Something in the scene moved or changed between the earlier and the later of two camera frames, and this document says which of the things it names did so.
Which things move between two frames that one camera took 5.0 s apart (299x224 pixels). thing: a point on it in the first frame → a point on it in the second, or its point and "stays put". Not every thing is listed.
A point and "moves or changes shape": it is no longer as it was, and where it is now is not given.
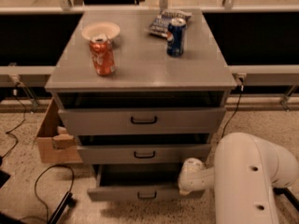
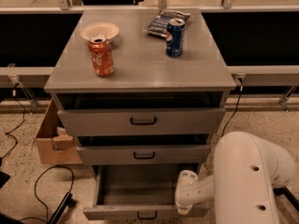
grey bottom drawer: (137, 182) moves or changes shape
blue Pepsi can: (176, 36) stays put
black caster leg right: (285, 190) stays put
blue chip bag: (162, 21) stays put
